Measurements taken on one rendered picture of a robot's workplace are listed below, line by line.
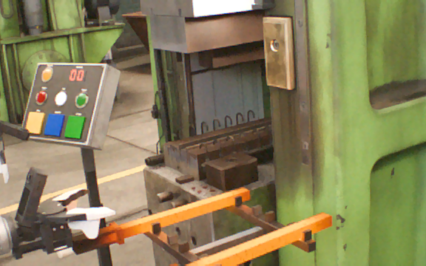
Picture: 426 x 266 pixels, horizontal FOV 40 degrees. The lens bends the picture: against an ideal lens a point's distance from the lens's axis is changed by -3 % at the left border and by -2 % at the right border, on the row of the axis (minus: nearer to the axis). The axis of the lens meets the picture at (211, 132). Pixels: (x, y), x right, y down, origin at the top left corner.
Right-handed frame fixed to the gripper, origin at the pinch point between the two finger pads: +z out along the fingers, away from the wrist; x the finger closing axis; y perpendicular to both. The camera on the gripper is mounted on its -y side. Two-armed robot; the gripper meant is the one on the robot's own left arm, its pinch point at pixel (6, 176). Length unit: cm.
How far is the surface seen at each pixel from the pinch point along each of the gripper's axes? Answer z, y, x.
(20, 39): 0, -45, -452
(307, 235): -4, -51, 87
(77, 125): -8.2, -25.8, -14.2
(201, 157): -5, -51, 32
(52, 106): -13.0, -20.4, -28.3
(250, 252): -4, -39, 88
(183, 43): -36, -49, 31
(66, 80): -21.1, -26.4, -27.7
